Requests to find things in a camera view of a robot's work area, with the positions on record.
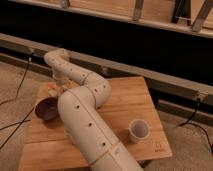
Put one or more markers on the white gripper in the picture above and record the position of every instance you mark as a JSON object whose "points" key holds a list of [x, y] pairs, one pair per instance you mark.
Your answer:
{"points": [[60, 80]]}

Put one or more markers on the orange pepper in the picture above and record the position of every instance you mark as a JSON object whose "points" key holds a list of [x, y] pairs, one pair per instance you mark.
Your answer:
{"points": [[54, 90]]}

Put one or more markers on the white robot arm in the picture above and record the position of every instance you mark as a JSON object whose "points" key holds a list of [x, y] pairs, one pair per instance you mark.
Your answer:
{"points": [[77, 108]]}

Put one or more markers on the dark purple bowl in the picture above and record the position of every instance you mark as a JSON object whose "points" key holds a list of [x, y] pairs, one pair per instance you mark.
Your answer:
{"points": [[47, 109]]}

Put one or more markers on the wooden cutting board table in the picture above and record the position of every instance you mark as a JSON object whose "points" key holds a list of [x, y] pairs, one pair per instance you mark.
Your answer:
{"points": [[47, 147]]}

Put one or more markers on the white plastic cup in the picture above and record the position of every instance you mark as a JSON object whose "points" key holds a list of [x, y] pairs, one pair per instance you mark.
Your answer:
{"points": [[138, 130]]}

